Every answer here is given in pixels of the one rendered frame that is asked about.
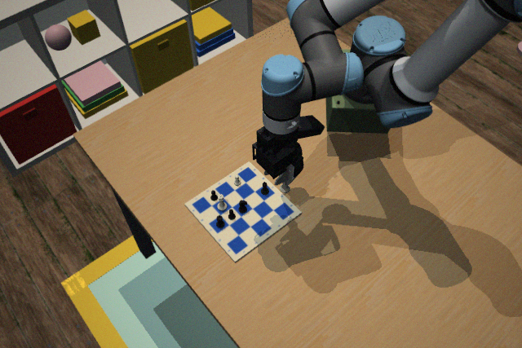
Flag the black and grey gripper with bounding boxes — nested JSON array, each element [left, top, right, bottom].
[[252, 126, 303, 186]]

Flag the blue and cream chessboard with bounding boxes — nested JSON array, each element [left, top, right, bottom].
[[184, 162, 302, 263]]

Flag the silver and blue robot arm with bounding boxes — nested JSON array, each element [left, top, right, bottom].
[[261, 0, 522, 140]]

